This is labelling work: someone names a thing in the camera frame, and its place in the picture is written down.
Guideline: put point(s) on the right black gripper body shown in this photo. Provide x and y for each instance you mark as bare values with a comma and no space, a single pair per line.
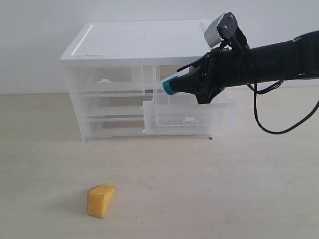
221,69

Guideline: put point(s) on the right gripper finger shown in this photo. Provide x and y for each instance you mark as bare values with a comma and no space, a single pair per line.
195,64
188,83

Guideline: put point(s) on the blue white pill bottle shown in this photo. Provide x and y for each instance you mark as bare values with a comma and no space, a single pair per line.
166,81

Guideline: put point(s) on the yellow cheese wedge block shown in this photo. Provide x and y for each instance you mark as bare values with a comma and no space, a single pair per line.
98,200

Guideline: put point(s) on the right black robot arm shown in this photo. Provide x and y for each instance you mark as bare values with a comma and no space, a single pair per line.
297,59

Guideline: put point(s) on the bottom wide clear drawer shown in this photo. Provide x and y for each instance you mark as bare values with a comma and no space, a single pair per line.
114,128

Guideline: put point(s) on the wide clear drawer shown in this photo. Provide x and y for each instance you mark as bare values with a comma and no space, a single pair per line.
109,106
114,128

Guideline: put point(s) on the white plastic drawer cabinet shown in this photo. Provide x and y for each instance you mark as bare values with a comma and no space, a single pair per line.
129,44

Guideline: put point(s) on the middle wide clear drawer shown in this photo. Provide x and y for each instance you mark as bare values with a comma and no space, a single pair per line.
109,106

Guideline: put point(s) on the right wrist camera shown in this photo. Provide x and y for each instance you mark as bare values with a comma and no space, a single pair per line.
222,28

